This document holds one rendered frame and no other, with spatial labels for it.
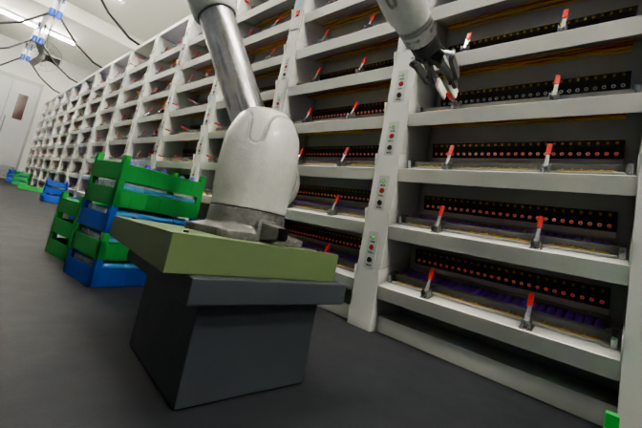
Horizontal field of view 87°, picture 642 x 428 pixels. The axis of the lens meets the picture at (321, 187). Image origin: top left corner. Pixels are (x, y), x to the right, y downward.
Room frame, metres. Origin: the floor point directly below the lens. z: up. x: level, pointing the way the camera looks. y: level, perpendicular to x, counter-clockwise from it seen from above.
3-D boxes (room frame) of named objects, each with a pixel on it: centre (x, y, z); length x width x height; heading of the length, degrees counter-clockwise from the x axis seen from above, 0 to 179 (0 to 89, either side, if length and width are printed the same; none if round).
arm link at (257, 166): (0.71, 0.14, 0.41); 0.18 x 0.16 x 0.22; 0
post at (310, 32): (1.73, 0.23, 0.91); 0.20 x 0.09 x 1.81; 137
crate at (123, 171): (1.19, 0.59, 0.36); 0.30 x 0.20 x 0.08; 145
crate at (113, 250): (1.19, 0.59, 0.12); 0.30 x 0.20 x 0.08; 145
